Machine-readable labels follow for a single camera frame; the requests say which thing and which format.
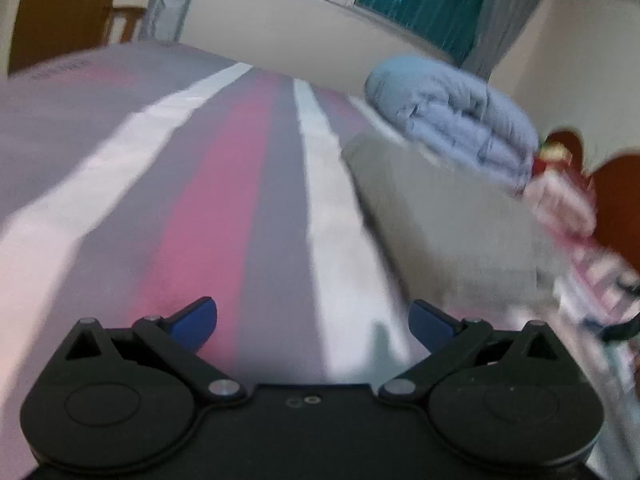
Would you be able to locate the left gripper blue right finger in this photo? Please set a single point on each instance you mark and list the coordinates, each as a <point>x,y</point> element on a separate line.
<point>452,346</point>

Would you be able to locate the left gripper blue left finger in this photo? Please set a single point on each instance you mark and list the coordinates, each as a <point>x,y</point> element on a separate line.
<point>175,341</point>

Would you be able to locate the grey sweatpants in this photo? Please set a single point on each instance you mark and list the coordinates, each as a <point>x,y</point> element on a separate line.
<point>452,238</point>

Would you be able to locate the striped pillow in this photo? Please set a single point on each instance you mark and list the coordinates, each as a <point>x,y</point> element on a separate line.
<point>597,288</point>

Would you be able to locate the folded pink blanket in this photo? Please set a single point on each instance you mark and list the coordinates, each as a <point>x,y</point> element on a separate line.
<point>562,203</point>

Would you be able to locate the red wooden headboard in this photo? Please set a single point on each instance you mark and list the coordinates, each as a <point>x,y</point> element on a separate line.
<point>616,189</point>

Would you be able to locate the striped pink purple bed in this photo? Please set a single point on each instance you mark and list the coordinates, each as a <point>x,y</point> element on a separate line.
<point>138,178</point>

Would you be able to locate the red folded clothes stack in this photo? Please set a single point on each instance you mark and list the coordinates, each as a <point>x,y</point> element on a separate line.
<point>551,155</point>

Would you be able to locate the folded light blue duvet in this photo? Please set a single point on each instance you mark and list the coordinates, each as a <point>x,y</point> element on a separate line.
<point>457,116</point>

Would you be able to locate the wooden chair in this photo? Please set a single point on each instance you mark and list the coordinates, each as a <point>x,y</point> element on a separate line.
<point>121,22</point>

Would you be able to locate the left grey curtain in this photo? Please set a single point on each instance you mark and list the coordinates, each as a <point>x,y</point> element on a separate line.
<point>163,20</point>

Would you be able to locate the grey curtain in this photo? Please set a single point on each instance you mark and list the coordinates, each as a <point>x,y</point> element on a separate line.
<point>499,24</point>
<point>163,20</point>

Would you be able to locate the brown wooden door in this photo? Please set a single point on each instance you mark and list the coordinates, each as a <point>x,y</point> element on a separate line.
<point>45,29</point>

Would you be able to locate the right grey curtain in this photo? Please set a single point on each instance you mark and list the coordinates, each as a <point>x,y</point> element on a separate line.
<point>499,24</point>

